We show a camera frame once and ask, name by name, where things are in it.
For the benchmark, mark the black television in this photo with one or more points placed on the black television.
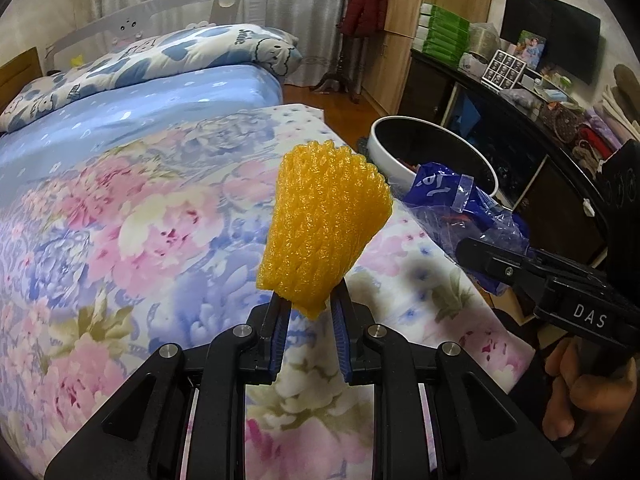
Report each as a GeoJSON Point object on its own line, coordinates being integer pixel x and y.
{"type": "Point", "coordinates": [555, 25]}

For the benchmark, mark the wooden headboard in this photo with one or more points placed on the wooden headboard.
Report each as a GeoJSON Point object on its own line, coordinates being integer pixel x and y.
{"type": "Point", "coordinates": [20, 72]}

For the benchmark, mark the red coat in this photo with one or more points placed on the red coat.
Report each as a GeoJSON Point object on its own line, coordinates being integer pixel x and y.
{"type": "Point", "coordinates": [367, 0]}

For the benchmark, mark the white round bin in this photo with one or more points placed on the white round bin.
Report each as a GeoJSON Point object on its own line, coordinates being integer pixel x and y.
{"type": "Point", "coordinates": [390, 145]}

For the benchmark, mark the blue cartoon print quilt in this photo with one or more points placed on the blue cartoon print quilt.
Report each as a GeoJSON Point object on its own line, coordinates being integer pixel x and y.
{"type": "Point", "coordinates": [165, 52]}

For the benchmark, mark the sheet of small photos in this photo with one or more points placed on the sheet of small photos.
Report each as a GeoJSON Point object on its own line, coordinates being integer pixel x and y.
{"type": "Point", "coordinates": [504, 70]}

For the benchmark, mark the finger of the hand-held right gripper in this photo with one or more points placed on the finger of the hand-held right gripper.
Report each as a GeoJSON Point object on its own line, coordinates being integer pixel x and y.
{"type": "Point", "coordinates": [500, 265]}

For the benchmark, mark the clear plastic wrapped bundle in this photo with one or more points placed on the clear plastic wrapped bundle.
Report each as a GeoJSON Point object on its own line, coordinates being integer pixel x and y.
{"type": "Point", "coordinates": [484, 40]}

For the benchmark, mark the white bed rail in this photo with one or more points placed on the white bed rail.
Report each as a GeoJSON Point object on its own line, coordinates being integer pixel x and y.
{"type": "Point", "coordinates": [150, 12]}

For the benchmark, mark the brown patterned handbag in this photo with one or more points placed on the brown patterned handbag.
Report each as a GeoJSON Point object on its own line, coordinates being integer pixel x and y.
{"type": "Point", "coordinates": [567, 122]}

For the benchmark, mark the bed with blue sheet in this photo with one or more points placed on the bed with blue sheet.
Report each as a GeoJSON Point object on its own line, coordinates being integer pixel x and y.
{"type": "Point", "coordinates": [150, 95]}

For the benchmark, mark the blue plastic bag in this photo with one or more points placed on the blue plastic bag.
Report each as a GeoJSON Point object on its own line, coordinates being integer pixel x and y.
{"type": "Point", "coordinates": [465, 200]}

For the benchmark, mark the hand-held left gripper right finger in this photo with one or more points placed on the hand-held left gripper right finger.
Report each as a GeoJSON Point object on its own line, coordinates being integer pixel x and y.
{"type": "Point", "coordinates": [343, 345]}

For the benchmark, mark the black cabinet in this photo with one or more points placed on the black cabinet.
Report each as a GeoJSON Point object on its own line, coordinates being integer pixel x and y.
{"type": "Point", "coordinates": [500, 125]}

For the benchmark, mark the framed photo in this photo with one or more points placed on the framed photo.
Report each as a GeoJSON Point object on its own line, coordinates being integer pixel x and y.
{"type": "Point", "coordinates": [531, 50]}

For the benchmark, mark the stack of green boxes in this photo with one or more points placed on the stack of green boxes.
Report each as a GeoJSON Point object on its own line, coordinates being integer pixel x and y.
{"type": "Point", "coordinates": [445, 32]}

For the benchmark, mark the person's right hand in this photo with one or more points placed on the person's right hand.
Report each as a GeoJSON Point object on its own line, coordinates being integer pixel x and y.
{"type": "Point", "coordinates": [575, 400]}

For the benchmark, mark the wooden coat rack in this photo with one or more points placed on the wooden coat rack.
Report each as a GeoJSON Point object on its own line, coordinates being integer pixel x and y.
{"type": "Point", "coordinates": [340, 60]}

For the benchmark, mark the floral blanket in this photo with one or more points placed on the floral blanket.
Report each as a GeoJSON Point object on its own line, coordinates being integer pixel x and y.
{"type": "Point", "coordinates": [150, 260]}

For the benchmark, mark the orange foam fruit net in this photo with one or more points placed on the orange foam fruit net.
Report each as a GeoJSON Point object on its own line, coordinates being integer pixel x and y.
{"type": "Point", "coordinates": [325, 220]}

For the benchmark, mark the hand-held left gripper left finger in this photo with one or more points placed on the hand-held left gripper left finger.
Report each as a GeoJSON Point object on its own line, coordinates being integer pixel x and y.
{"type": "Point", "coordinates": [276, 345]}

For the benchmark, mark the pile of folded cloths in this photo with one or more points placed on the pile of folded cloths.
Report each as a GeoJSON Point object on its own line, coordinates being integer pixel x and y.
{"type": "Point", "coordinates": [617, 110]}

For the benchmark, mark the small yellow toy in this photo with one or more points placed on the small yellow toy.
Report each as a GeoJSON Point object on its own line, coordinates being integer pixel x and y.
{"type": "Point", "coordinates": [75, 60]}

